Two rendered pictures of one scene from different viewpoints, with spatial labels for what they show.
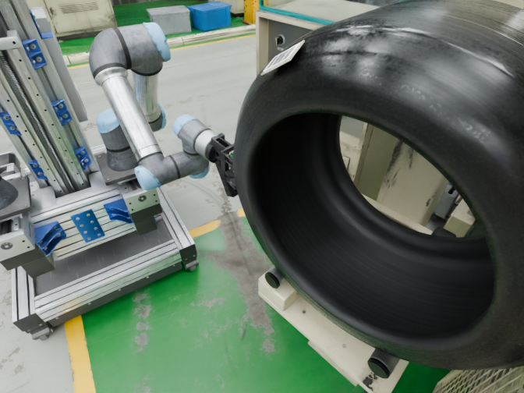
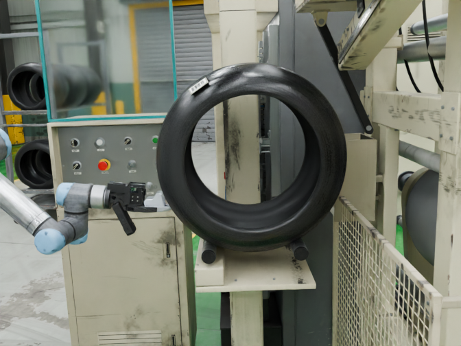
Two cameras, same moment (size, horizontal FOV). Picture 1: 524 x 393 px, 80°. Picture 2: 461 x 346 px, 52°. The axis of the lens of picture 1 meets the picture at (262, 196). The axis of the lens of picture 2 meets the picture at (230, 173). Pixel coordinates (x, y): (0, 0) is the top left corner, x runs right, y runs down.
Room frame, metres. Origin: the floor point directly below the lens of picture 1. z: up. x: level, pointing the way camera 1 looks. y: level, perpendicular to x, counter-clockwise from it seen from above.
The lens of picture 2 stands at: (-0.61, 0.87, 1.43)
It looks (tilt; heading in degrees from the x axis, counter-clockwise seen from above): 11 degrees down; 316
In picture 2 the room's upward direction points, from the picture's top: 2 degrees counter-clockwise
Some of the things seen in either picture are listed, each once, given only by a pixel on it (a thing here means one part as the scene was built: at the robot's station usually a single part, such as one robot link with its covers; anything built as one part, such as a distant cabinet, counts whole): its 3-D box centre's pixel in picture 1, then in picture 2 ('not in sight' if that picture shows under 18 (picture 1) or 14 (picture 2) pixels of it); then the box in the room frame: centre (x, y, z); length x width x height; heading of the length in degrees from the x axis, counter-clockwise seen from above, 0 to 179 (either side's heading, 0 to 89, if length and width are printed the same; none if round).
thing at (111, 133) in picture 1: (115, 127); not in sight; (1.15, 0.61, 0.88); 0.13 x 0.12 x 0.14; 125
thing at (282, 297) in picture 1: (313, 254); (211, 255); (0.54, -0.15, 0.84); 0.36 x 0.09 x 0.06; 136
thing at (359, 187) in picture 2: not in sight; (348, 176); (0.34, -0.67, 1.05); 0.20 x 0.15 x 0.30; 136
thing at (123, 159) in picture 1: (122, 151); not in sight; (1.15, 0.61, 0.77); 0.15 x 0.15 x 0.10
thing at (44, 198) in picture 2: not in sight; (61, 125); (4.51, -1.50, 0.96); 1.36 x 0.71 x 1.92; 121
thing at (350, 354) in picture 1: (353, 292); (252, 264); (0.45, -0.25, 0.80); 0.37 x 0.36 x 0.02; 46
